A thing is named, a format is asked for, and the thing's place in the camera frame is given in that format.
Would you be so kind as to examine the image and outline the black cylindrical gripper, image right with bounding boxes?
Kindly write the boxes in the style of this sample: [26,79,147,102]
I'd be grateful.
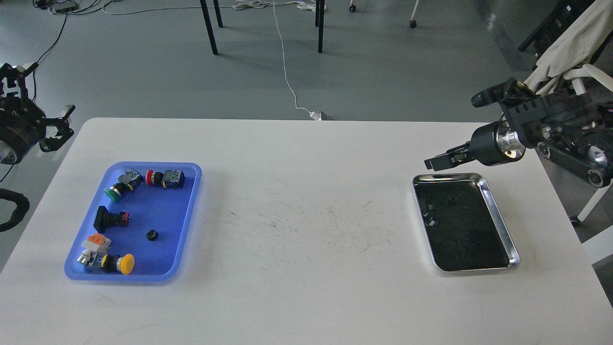
[423,121,527,171]

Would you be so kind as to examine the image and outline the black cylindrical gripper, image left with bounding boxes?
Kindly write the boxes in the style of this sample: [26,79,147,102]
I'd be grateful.
[0,62,75,165]

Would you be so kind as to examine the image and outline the black robot arm, image right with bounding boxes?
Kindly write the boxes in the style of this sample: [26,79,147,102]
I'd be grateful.
[424,78,612,188]

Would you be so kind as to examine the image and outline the silver metal tray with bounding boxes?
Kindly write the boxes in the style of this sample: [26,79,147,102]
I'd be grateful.
[412,172,521,275]

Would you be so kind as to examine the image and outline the blue plastic tray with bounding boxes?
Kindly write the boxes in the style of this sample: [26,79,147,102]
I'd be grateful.
[64,161,202,282]

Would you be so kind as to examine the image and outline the orange white contact block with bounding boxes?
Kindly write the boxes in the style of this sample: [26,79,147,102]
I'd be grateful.
[82,233,112,254]

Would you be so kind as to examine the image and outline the beige cloth on chair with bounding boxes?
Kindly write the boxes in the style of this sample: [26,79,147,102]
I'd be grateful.
[523,0,613,95]

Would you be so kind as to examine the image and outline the black table leg right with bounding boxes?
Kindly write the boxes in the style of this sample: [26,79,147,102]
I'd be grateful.
[315,0,325,53]

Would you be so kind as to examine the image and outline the black table leg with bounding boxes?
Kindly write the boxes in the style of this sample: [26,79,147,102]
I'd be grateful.
[199,0,224,56]
[315,0,325,53]

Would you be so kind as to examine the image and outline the black table leg left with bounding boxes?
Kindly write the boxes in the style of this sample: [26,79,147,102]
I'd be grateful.
[199,0,224,56]

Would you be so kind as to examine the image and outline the black floor cable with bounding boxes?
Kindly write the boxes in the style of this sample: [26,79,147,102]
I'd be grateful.
[29,0,115,104]

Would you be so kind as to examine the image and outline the green push button switch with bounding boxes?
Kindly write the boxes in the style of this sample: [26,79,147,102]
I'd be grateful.
[103,168,144,202]

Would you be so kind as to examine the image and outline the black push button switch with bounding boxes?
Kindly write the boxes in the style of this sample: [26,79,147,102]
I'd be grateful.
[93,206,130,233]

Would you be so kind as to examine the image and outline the red push button switch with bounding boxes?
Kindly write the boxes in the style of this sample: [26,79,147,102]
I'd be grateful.
[145,170,185,189]

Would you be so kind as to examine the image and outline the yellow push button switch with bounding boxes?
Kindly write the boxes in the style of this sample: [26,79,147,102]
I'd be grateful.
[77,253,135,275]

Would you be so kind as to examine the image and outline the white power cable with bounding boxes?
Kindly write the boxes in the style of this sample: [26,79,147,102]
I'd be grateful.
[232,0,332,120]

